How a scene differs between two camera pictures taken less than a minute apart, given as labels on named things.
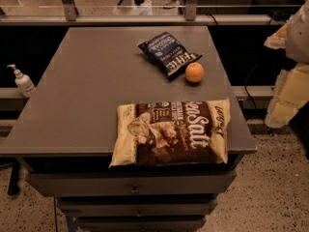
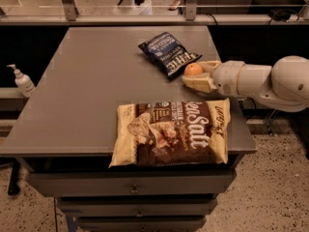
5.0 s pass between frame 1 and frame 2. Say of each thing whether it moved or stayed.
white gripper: moved
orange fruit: stayed
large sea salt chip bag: stayed
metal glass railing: stayed
